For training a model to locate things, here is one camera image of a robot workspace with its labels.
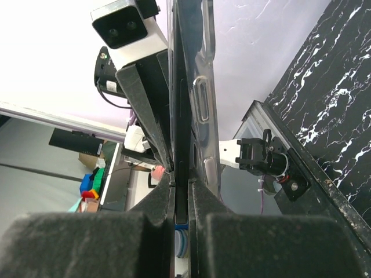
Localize colourful toy bins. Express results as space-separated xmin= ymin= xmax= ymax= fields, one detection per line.
xmin=68 ymin=167 xmax=105 ymax=213

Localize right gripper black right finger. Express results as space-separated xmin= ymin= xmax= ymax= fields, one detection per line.
xmin=188 ymin=179 xmax=370 ymax=277

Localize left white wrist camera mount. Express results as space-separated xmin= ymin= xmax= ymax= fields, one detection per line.
xmin=90 ymin=0 xmax=168 ymax=70

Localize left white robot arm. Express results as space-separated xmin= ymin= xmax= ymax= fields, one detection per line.
xmin=94 ymin=46 xmax=293 ymax=177

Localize grey phone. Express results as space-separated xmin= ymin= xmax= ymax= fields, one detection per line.
xmin=168 ymin=1 xmax=191 ymax=224

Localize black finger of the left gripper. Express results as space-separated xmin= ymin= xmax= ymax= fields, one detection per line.
xmin=115 ymin=50 xmax=173 ymax=171

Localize clear transparent phone case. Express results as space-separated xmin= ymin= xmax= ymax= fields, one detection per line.
xmin=166 ymin=0 xmax=223 ymax=203

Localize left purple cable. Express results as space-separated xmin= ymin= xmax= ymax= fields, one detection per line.
xmin=127 ymin=109 xmax=266 ymax=215

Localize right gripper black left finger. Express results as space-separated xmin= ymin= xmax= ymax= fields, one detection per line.
xmin=1 ymin=174 xmax=175 ymax=277

